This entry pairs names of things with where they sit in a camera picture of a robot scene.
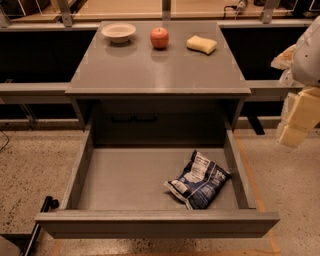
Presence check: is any red apple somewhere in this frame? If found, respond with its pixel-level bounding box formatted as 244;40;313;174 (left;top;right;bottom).
150;27;169;49

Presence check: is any clear sanitizer pump bottle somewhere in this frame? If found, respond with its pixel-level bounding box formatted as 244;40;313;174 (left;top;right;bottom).
279;69;294;87

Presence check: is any blue chip bag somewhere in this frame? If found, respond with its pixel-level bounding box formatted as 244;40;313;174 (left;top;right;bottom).
164;150;231;210

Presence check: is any open grey drawer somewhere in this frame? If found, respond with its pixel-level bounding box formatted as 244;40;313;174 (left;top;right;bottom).
35;120;280;239

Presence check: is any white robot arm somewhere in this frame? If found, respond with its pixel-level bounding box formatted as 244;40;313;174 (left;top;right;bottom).
271;17;320;148

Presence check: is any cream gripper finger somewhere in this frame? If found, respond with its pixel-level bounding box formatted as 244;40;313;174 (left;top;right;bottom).
271;44;296;70
278;87;320;148

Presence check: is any grey cabinet counter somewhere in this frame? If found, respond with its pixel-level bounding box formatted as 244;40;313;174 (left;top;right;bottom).
66;21;250;147

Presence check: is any black metal stand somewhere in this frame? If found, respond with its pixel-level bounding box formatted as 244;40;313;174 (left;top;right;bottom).
22;196;59;256

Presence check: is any yellow sponge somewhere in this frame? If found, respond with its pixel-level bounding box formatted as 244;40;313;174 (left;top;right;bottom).
187;36;217;55

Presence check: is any grey wall rail shelf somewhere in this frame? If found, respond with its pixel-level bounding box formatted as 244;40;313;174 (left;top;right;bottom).
0;83;71;104

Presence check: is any white ceramic bowl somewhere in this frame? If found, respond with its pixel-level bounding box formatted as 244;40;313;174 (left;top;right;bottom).
101;23;136;43

